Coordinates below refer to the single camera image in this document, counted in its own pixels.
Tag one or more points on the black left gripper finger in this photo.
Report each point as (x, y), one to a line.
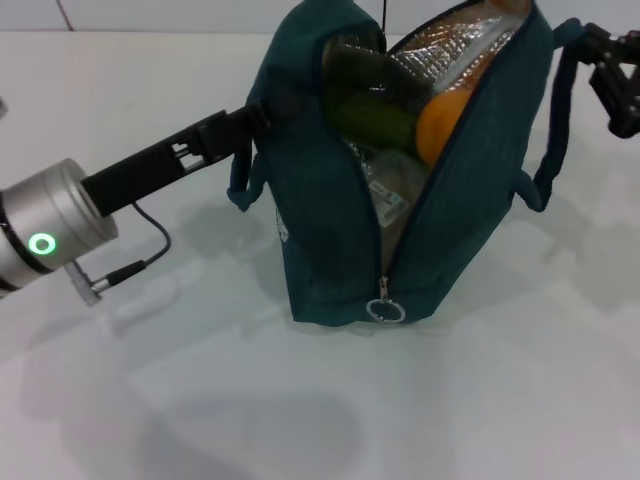
(250, 125)

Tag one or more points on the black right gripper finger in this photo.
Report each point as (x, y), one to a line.
(607, 42)
(620, 100)

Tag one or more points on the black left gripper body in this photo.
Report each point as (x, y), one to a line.
(145, 175)

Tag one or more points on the green cucumber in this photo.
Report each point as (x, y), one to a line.
(375, 120)

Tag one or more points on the dark teal insulated lunch bag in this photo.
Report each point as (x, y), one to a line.
(325, 250)

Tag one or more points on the clear blue-rimmed plastic container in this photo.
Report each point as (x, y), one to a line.
(400, 185)

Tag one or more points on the orange yellow pear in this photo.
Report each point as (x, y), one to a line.
(440, 130)

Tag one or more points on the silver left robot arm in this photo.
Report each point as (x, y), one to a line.
(45, 235)

